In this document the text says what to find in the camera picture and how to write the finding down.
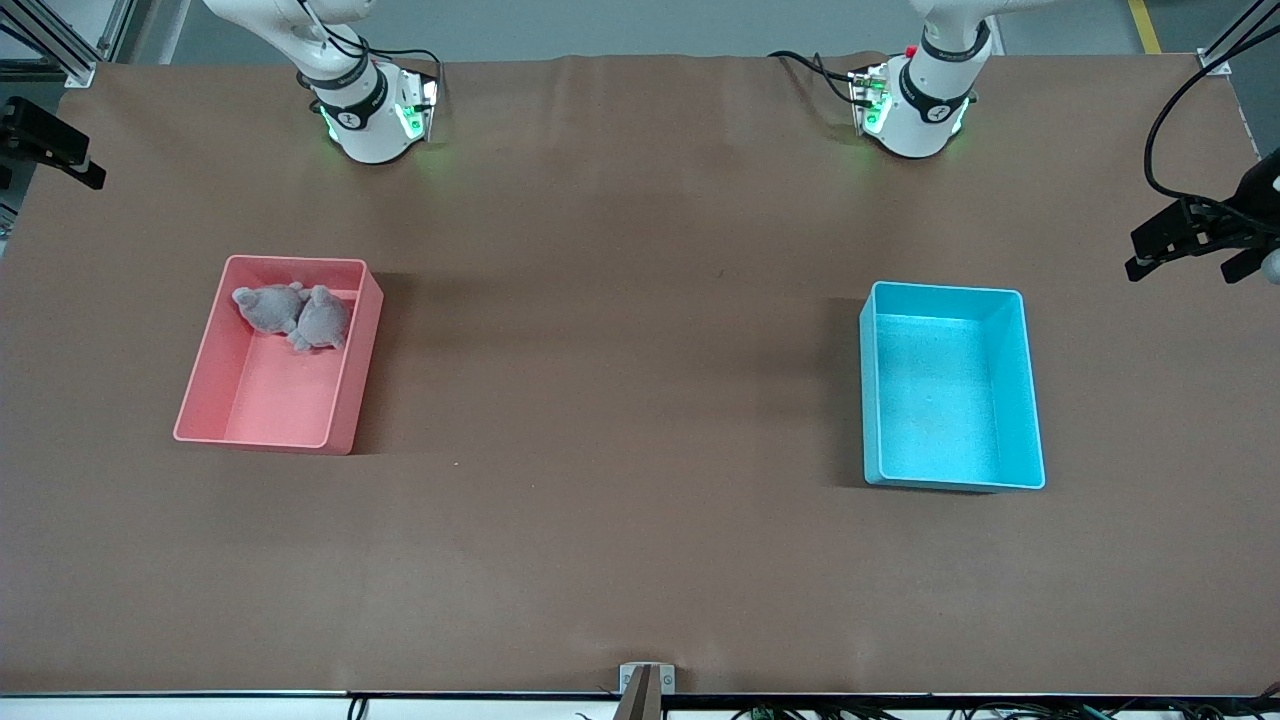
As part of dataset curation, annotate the grey plush toy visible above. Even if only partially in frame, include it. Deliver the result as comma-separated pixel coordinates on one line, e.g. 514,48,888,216
231,282,307,337
288,285,353,354

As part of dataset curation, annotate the blue plastic box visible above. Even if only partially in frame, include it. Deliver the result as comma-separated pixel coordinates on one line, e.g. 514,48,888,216
858,281,1047,493

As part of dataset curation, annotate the pink plastic box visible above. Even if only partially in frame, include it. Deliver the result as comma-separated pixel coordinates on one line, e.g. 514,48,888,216
173,255,385,456

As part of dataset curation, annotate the brown table cover sheet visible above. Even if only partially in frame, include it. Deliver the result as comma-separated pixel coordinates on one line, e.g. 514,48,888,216
0,52,1280,697

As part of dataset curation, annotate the slanted aluminium strut with bracket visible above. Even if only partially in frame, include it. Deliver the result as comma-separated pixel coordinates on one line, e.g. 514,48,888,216
1198,0,1280,77
0,0,98,89

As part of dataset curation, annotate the upright aluminium frame post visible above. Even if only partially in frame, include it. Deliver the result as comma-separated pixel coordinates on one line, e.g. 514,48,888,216
97,0,138,63

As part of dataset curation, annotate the black right arm base cable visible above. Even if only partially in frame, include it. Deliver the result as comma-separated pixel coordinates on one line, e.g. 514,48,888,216
295,0,444,101

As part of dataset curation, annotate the black arm base cable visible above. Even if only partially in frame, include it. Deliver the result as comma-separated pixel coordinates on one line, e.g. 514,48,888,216
295,0,444,101
767,48,863,106

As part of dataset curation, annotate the black left arm base cable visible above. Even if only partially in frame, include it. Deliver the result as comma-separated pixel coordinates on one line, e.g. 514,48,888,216
767,48,863,106

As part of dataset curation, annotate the metal bracket with brown bar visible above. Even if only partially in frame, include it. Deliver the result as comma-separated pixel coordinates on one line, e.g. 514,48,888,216
618,662,677,720

